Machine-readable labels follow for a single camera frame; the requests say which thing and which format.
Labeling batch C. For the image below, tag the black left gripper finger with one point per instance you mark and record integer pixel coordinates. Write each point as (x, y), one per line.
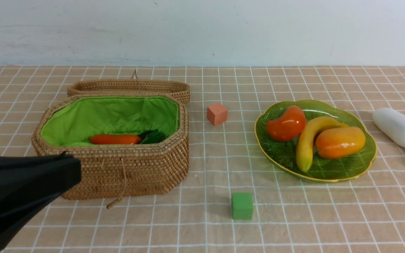
(29, 184)

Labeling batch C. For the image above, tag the white radish green leaves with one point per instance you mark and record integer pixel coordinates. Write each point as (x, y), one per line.
(391, 123)

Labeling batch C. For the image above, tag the orange yellow mango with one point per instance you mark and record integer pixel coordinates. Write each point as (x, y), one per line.
(336, 143)

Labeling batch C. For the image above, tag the yellow banana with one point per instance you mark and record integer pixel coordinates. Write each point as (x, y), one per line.
(305, 143)

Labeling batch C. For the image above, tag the orange persimmon green calyx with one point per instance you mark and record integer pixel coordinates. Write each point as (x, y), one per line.
(288, 126)

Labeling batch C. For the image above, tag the orange carrot green leaves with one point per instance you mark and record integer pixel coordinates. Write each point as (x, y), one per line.
(147, 137)

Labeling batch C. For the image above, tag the woven wicker basket green lining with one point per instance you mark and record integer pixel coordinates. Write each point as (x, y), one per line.
(117, 171)

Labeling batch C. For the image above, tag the green glass leaf plate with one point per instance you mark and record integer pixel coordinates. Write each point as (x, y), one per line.
(283, 154)

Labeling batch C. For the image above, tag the woven wicker basket lid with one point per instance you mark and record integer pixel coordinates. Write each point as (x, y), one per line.
(178, 90)

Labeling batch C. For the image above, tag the green foam cube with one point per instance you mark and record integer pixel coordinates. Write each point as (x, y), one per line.
(242, 206)

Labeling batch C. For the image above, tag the checkered beige tablecloth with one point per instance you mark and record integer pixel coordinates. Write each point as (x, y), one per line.
(365, 215)

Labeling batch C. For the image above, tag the orange foam cube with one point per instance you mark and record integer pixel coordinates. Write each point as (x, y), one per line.
(217, 113)

